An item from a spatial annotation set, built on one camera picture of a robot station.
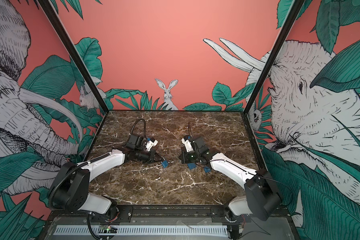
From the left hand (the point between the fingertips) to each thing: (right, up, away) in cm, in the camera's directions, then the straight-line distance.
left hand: (163, 158), depth 82 cm
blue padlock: (+1, -3, +1) cm, 4 cm away
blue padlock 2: (+24, -4, -7) cm, 25 cm away
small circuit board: (-25, -31, -12) cm, 42 cm away
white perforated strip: (-6, -32, -12) cm, 35 cm away
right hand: (+8, +1, 0) cm, 8 cm away
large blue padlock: (+17, -7, +9) cm, 20 cm away
